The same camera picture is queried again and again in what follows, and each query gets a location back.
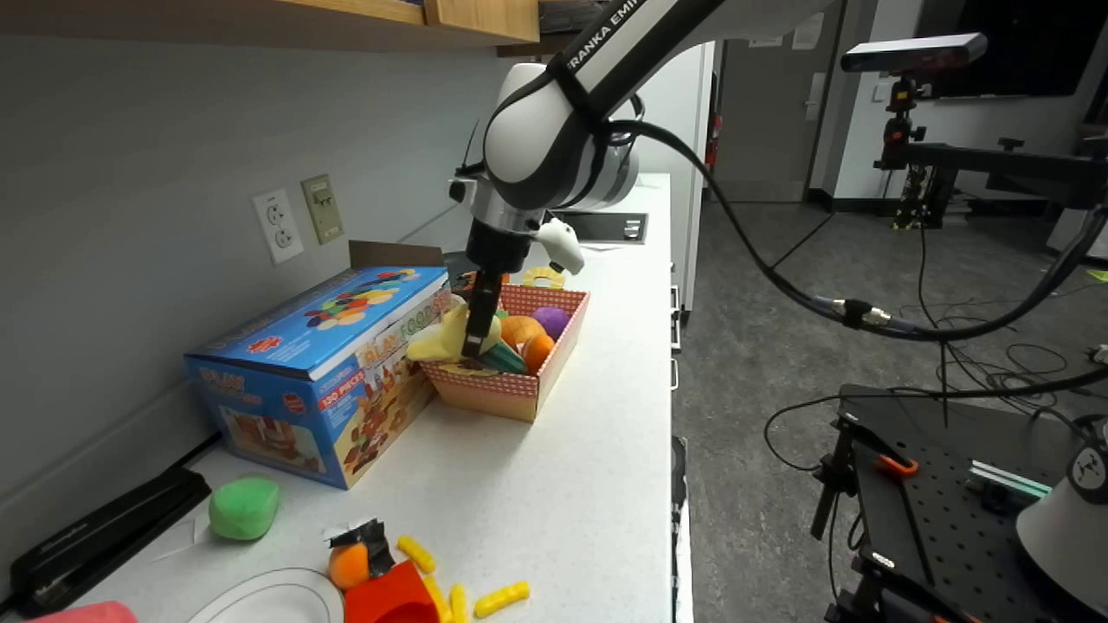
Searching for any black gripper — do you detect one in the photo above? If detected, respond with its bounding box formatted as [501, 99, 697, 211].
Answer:
[464, 220, 529, 361]

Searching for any yellow banana plush toy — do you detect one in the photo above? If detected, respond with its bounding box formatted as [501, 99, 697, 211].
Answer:
[404, 303, 471, 364]

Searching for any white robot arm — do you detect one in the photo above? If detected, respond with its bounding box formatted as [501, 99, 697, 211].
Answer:
[453, 0, 832, 357]

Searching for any yellow pineapple slice toy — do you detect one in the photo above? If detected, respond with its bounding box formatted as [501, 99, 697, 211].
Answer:
[520, 265, 563, 289]

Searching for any purple plush toy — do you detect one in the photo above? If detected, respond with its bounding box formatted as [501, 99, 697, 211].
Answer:
[534, 303, 570, 340]

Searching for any red checkered cardboard basket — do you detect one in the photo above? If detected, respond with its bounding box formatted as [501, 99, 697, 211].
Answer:
[419, 285, 589, 420]

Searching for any wooden upper cabinet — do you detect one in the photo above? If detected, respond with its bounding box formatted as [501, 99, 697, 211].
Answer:
[0, 0, 542, 53]

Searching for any red toy fries box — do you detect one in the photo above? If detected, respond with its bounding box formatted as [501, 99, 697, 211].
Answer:
[326, 519, 448, 623]

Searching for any green toy ball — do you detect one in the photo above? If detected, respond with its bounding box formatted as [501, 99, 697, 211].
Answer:
[207, 478, 279, 542]

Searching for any blue play food set box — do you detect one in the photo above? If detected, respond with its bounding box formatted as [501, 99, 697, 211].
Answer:
[188, 265, 451, 489]

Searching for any white small plate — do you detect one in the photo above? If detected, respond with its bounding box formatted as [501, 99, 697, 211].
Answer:
[190, 567, 342, 623]

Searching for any black optical breadboard table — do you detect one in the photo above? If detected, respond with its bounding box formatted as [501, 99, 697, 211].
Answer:
[836, 387, 1108, 623]

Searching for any coral pink cloth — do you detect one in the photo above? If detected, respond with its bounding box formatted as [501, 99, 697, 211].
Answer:
[30, 603, 139, 623]

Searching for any black stapler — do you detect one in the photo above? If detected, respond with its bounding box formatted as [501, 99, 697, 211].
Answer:
[11, 467, 207, 617]

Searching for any beige wall switch plate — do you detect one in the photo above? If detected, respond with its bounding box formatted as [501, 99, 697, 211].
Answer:
[301, 177, 342, 242]

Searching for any white wall outlet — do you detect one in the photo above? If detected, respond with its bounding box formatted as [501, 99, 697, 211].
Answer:
[254, 190, 306, 262]

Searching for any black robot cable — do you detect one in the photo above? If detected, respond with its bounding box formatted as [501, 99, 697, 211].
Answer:
[600, 116, 1108, 346]

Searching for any black camera on stand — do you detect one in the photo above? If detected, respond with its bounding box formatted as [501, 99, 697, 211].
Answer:
[841, 30, 985, 75]

